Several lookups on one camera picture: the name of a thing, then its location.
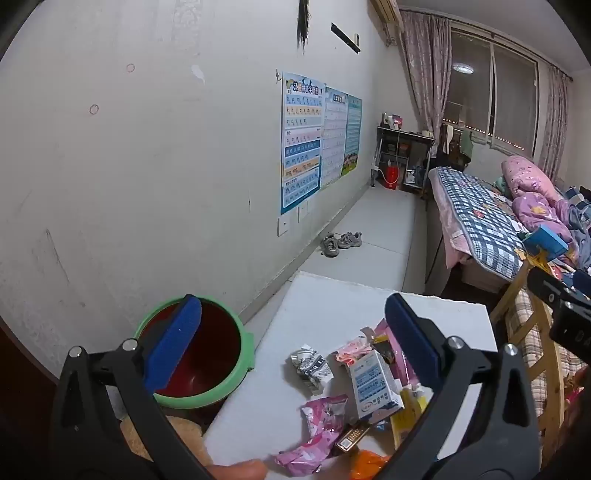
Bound light blue wall poster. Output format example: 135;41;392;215
320;84;348;189

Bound grey blue garment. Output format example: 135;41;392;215
560;185;591;274

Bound orange wrapper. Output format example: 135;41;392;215
349;449;392;480

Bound plaid chair cushion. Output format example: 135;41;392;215
505;287;557;386

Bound tan plush toy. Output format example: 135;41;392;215
119;414;214;468

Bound red bin with green rim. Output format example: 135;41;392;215
133;298;256;410

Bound pink quilt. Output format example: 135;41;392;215
500;154;579;259

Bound black white milk carton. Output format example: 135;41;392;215
289;345;334;395

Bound green blue wall poster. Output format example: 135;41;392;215
341;93;363;177

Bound pink red snack wrapper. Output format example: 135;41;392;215
333;338;376;364

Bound dark brown wooden furniture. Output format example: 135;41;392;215
0;318;63;480

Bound large blue wall poster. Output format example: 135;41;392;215
280;71;322;216

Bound window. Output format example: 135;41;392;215
442;27;541;158

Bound hanging clothes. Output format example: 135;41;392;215
438;122;475;163

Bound yellow wrapper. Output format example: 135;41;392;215
389;387;431;449

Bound black wall bracket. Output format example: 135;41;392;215
331;23;361;53

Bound shiny pink foil bag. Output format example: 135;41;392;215
372;318;419;386

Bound pink plastic wrapper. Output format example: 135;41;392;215
276;395;350;477

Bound wooden chair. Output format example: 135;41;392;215
488;257;579;464

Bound person's left hand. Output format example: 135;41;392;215
205;459;269;480

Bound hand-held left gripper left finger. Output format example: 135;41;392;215
48;294;208;480

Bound air conditioner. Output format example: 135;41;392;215
368;0;403;24

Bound black hanging tassel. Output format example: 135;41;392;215
295;0;313;51

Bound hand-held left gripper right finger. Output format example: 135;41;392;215
385;292;542;480

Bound blue white paper box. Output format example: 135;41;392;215
348;350;404;423

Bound patterned pink curtain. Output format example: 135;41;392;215
537;64;572;182
398;8;452;136

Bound small gold brown box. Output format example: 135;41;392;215
335;424;371;456

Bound bed with plaid blanket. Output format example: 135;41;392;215
427;165;536;289

